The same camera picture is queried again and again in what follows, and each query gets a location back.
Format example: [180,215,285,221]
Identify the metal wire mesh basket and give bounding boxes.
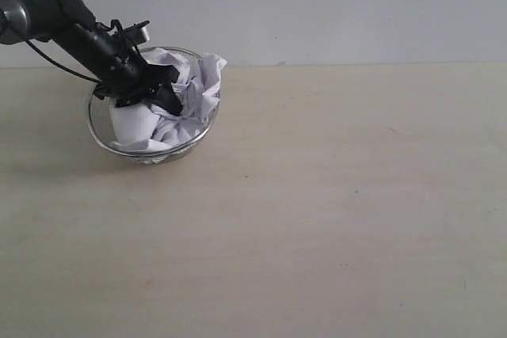
[87,47,219,165]

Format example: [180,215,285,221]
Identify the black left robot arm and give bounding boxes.
[1,0,183,116]

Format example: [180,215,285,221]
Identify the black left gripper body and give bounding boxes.
[76,23,158,107]

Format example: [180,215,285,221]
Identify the white t-shirt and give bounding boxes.
[109,47,227,153]

